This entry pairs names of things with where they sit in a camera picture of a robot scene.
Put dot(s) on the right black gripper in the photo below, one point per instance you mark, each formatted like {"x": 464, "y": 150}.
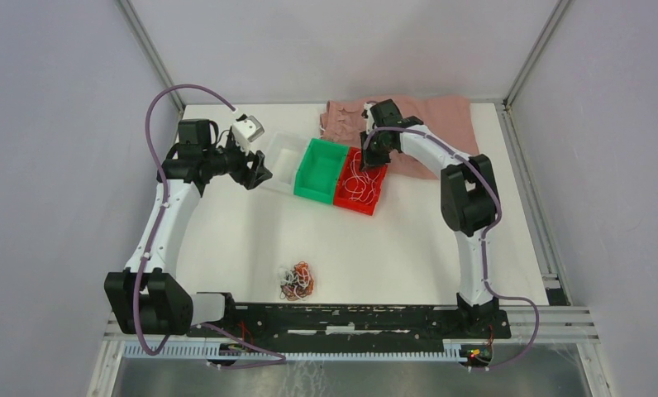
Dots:
{"x": 368, "y": 160}

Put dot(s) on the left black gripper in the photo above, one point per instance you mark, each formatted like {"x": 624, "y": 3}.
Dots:
{"x": 254, "y": 176}

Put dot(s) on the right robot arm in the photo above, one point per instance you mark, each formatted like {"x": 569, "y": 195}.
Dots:
{"x": 470, "y": 204}

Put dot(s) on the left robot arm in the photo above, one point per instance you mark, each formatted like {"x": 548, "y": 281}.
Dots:
{"x": 144, "y": 296}

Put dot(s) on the clear plastic bin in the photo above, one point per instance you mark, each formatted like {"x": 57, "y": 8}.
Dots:
{"x": 283, "y": 156}

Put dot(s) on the red plastic bin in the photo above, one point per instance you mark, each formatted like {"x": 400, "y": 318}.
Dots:
{"x": 356, "y": 190}

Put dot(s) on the green plastic bin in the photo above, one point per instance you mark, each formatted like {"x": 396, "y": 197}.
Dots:
{"x": 319, "y": 170}

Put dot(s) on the pink cloth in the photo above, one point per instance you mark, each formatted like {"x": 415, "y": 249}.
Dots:
{"x": 447, "y": 117}

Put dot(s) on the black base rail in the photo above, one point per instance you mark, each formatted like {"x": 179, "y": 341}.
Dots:
{"x": 289, "y": 327}

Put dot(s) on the white slotted cable duct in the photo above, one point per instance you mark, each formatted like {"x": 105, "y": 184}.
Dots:
{"x": 219, "y": 350}

